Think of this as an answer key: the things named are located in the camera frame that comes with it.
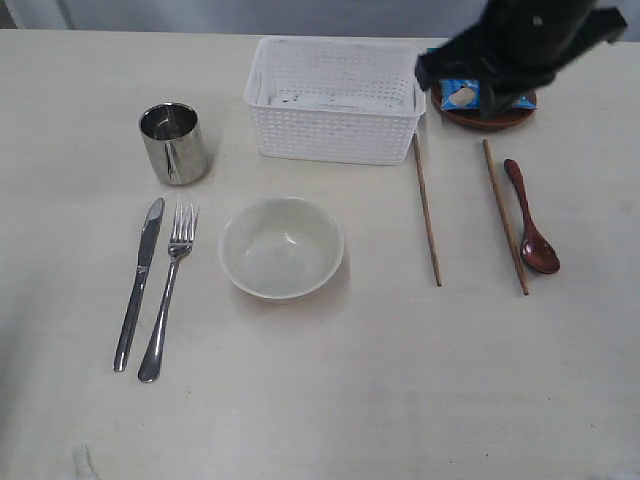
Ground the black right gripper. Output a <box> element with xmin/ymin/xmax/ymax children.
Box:
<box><xmin>413</xmin><ymin>9</ymin><xmax>591</xmax><ymax>121</ymax></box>

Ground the blue chips bag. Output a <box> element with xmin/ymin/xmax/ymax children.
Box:
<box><xmin>434</xmin><ymin>49</ymin><xmax>536</xmax><ymax>113</ymax></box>

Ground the brown round plate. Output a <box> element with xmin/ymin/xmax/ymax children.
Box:
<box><xmin>430</xmin><ymin>85</ymin><xmax>536</xmax><ymax>132</ymax></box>

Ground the brown wooden chopstick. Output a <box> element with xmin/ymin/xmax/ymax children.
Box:
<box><xmin>412</xmin><ymin>132</ymin><xmax>442</xmax><ymax>287</ymax></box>
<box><xmin>482</xmin><ymin>138</ymin><xmax>529</xmax><ymax>296</ymax></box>

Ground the white perforated plastic basket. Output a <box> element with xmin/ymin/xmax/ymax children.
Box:
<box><xmin>244</xmin><ymin>36</ymin><xmax>426</xmax><ymax>166</ymax></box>

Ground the brown wooden handled utensil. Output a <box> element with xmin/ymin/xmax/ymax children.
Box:
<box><xmin>503</xmin><ymin>159</ymin><xmax>561</xmax><ymax>275</ymax></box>

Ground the grey speckled ceramic bowl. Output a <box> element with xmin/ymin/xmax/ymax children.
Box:
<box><xmin>217</xmin><ymin>196</ymin><xmax>345</xmax><ymax>301</ymax></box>

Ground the shiny steel cup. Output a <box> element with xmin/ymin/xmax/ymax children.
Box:
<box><xmin>138</xmin><ymin>102</ymin><xmax>210</xmax><ymax>187</ymax></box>

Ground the silver metal fork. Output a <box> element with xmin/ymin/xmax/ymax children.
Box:
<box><xmin>137</xmin><ymin>202</ymin><xmax>198</xmax><ymax>383</ymax></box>

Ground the silver metal table knife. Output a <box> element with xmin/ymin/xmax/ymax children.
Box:
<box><xmin>113</xmin><ymin>197</ymin><xmax>165</xmax><ymax>372</ymax></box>

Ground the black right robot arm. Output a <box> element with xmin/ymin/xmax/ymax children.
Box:
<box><xmin>414</xmin><ymin>0</ymin><xmax>628</xmax><ymax>118</ymax></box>

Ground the white curtain backdrop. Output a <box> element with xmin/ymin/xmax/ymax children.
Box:
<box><xmin>0</xmin><ymin>0</ymin><xmax>640</xmax><ymax>41</ymax></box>

